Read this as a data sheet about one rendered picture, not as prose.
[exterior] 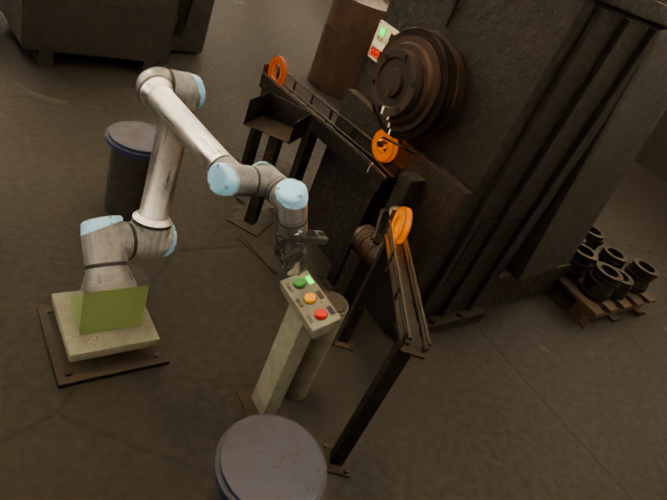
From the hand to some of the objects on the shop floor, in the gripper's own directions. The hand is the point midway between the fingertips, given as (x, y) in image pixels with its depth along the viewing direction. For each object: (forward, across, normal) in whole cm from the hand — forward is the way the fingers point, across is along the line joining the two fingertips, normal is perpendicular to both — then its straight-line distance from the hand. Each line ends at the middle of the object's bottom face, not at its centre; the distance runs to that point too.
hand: (299, 271), depth 179 cm
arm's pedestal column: (+46, -42, -66) cm, 91 cm away
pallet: (+156, -41, +233) cm, 283 cm away
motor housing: (+83, -28, +36) cm, 95 cm away
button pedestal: (+63, +7, -21) cm, 67 cm away
